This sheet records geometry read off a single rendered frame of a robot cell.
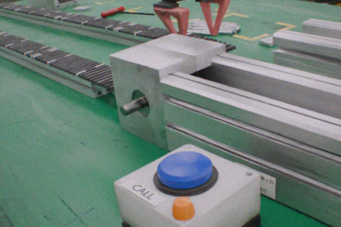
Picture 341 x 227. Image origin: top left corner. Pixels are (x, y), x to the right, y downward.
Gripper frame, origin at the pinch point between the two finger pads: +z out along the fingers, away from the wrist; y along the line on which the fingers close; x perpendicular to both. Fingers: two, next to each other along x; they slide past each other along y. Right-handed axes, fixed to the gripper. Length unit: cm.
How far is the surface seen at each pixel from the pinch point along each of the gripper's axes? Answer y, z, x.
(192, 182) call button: -32.7, -4.4, -34.1
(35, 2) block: 8, 2, 89
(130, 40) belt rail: -2.3, 2.6, 17.3
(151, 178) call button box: -33.5, -3.5, -30.4
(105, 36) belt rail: -3.0, 2.7, 25.7
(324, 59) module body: -3.8, -2.6, -27.1
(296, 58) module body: -5.0, -2.4, -23.7
